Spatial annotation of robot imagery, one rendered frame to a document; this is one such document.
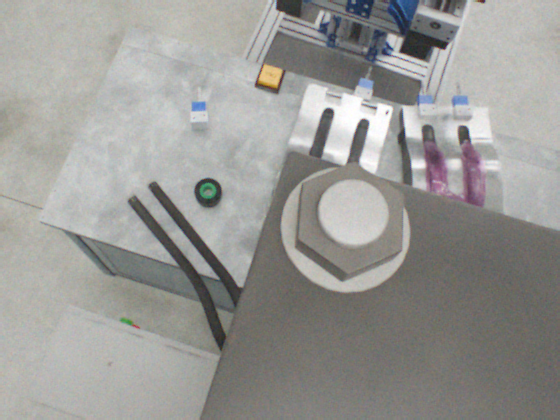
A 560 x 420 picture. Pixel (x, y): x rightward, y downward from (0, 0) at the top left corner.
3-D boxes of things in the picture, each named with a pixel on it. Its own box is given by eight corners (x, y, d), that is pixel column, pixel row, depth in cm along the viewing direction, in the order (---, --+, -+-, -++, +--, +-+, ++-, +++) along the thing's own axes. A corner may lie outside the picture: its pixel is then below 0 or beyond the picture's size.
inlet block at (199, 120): (191, 92, 196) (189, 83, 191) (207, 91, 196) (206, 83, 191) (192, 130, 191) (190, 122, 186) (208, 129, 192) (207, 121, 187)
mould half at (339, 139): (306, 96, 196) (310, 75, 184) (386, 120, 194) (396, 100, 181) (257, 244, 179) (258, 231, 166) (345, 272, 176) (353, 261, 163)
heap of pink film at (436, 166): (417, 140, 185) (424, 129, 178) (476, 141, 185) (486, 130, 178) (425, 224, 176) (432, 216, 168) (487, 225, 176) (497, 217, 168)
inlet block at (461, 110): (446, 85, 196) (452, 77, 191) (462, 86, 196) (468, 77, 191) (451, 123, 191) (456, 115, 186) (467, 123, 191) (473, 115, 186)
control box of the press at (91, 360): (169, 359, 243) (72, 286, 106) (244, 384, 240) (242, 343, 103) (148, 416, 235) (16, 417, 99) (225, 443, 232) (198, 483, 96)
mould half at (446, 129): (398, 113, 195) (407, 96, 185) (481, 115, 195) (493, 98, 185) (411, 272, 176) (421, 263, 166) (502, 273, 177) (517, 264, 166)
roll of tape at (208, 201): (200, 211, 182) (199, 207, 179) (191, 187, 185) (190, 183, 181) (226, 201, 183) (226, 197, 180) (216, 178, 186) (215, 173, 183)
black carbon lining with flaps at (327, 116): (321, 108, 187) (325, 93, 178) (374, 124, 186) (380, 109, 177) (288, 214, 175) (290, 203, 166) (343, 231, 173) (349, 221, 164)
